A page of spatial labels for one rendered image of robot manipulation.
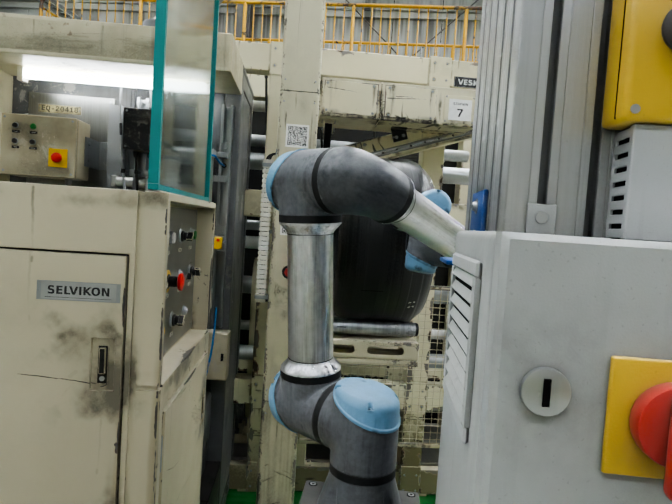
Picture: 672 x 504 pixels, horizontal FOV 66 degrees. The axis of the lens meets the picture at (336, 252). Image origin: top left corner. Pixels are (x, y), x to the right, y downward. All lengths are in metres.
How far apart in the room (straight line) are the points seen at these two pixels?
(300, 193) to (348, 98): 1.18
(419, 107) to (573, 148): 1.57
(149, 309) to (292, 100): 0.97
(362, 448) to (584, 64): 0.64
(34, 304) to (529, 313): 0.93
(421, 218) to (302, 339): 0.31
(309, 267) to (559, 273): 0.65
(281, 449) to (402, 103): 1.33
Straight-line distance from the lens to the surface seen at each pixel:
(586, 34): 0.57
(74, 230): 1.06
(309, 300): 0.94
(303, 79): 1.79
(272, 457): 1.90
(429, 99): 2.10
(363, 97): 2.06
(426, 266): 1.20
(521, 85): 0.54
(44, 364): 1.11
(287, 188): 0.92
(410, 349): 1.71
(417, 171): 1.70
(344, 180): 0.84
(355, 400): 0.89
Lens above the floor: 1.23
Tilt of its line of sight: 3 degrees down
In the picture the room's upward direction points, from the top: 4 degrees clockwise
